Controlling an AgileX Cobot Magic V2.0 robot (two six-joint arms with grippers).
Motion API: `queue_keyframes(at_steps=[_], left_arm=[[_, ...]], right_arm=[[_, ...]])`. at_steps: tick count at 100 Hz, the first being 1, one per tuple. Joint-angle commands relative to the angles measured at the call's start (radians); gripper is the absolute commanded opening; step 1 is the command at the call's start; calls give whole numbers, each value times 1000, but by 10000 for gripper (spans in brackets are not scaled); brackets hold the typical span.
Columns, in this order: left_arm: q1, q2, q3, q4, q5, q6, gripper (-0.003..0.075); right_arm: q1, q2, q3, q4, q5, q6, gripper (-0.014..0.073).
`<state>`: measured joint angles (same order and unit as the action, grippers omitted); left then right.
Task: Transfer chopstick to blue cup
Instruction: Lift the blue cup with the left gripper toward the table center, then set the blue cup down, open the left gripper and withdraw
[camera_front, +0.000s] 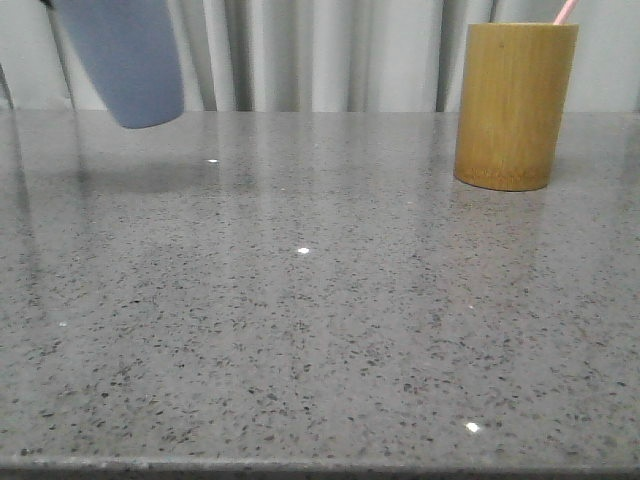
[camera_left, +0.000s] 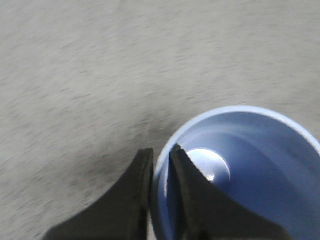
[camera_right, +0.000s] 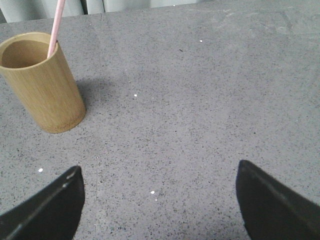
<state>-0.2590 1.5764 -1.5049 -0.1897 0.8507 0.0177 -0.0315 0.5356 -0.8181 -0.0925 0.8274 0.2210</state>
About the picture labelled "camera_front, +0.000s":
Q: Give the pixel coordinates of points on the blue cup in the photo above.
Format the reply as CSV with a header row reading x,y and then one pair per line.
x,y
129,52

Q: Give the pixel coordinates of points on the bamboo wooden cup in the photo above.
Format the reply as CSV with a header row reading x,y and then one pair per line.
x,y
515,82

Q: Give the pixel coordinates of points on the grey curtain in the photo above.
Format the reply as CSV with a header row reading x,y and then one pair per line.
x,y
324,56

